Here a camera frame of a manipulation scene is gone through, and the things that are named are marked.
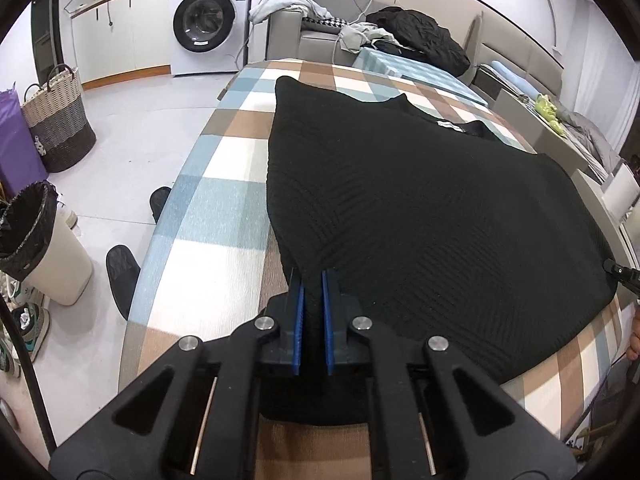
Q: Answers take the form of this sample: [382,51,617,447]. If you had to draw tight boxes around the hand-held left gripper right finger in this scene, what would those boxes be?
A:
[320,267,578,480]

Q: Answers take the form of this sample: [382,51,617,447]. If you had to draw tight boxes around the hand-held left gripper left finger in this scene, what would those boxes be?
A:
[48,269,307,480]

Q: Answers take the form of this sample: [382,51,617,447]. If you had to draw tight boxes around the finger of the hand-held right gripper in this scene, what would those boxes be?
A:
[602,257,640,291]

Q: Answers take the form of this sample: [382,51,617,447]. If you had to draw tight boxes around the black knit sweater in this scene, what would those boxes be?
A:
[260,76,621,426]

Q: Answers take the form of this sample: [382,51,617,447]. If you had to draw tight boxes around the person's right hand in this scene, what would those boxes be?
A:
[627,310,640,361]

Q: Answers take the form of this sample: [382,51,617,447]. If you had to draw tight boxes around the white side box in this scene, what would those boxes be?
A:
[570,162,640,241]

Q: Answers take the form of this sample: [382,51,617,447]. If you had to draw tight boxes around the grey bedding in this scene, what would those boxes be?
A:
[555,105,623,176]

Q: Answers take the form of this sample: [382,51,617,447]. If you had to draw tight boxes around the plaid checked table cover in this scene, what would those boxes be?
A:
[120,59,626,480]

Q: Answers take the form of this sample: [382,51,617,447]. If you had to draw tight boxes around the beige side table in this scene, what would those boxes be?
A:
[492,91,576,171]

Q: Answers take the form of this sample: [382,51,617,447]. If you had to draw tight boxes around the black slipper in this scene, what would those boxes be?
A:
[149,186,172,223]
[106,245,142,321]

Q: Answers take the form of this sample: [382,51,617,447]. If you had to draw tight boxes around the light blue folded towels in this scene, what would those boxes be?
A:
[490,60,538,98]

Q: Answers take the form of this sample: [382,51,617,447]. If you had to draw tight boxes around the white trash bin black liner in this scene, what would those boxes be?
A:
[0,180,94,307]

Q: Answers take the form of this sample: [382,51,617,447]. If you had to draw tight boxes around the white and green sneaker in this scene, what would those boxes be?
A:
[0,305,51,376]

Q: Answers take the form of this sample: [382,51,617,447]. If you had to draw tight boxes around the light blue checked cloth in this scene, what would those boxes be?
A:
[352,46,488,107]

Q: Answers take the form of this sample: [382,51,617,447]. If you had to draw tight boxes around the white washing machine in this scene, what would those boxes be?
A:
[167,0,255,78]

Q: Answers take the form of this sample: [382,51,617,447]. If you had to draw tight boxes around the grey sofa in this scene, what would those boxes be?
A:
[265,5,381,68]

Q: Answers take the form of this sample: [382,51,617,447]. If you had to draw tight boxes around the grey garment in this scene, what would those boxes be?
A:
[340,22,396,53]

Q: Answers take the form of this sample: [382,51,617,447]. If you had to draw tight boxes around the houndstooth pillow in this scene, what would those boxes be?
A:
[302,16,353,30]

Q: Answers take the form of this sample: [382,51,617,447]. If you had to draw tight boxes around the black puffy jacket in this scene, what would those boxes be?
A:
[366,6,471,77]

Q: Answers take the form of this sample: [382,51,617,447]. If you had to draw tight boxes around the woven laundry basket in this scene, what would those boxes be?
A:
[21,64,97,173]

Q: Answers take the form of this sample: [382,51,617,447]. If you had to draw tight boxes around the white garment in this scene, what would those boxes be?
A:
[249,0,336,23]

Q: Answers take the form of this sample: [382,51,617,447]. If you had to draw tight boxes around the purple bag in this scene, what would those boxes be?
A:
[0,87,51,198]

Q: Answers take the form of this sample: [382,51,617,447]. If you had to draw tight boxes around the white floor cabinet wooden top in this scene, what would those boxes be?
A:
[70,0,176,86]

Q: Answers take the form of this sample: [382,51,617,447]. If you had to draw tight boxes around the black door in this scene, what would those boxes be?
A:
[30,0,63,78]

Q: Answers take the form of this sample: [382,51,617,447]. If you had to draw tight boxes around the black cable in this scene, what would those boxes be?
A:
[0,300,58,453]

